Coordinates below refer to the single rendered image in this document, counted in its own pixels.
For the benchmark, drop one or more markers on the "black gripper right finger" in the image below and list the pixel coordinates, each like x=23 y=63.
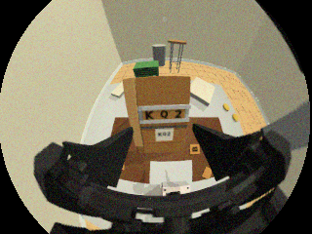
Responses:
x=222 y=151

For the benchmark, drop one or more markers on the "tan tile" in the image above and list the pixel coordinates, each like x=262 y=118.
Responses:
x=194 y=148
x=207 y=173

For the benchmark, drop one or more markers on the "white paper ticket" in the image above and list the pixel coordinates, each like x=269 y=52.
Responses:
x=164 y=134

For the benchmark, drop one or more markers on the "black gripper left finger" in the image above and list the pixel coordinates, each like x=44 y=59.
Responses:
x=107 y=157

